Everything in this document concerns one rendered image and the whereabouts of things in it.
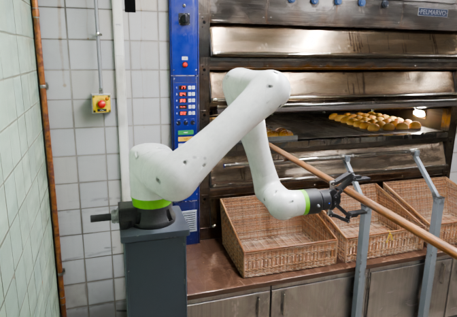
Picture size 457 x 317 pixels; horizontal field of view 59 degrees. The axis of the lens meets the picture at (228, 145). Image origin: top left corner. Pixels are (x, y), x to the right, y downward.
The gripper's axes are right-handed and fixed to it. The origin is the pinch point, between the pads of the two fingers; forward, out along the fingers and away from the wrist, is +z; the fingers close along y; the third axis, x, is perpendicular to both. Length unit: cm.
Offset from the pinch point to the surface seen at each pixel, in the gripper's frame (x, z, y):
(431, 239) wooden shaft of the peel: 34.5, -1.0, 2.2
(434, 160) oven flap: -99, 136, 22
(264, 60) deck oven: -101, 0, -48
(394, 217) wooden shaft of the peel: 17.9, -0.9, 1.7
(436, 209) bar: -42, 82, 32
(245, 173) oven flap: -101, -10, 21
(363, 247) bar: -41, 35, 48
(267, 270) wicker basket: -53, -15, 59
